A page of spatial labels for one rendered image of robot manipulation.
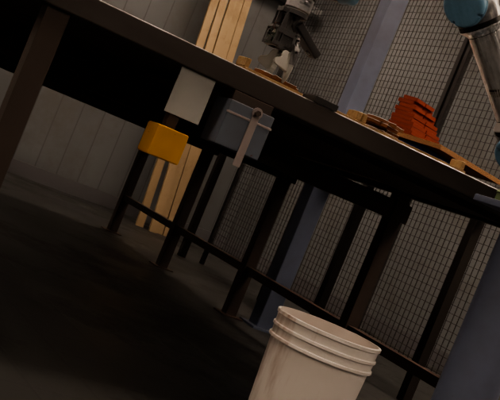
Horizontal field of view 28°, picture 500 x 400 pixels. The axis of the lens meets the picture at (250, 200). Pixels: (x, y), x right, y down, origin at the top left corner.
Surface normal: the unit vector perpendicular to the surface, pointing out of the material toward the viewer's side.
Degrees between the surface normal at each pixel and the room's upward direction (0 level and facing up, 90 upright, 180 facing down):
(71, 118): 90
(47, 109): 90
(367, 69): 90
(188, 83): 90
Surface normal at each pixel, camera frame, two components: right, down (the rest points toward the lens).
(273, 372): -0.69, -0.22
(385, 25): 0.42, 0.18
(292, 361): -0.54, -0.15
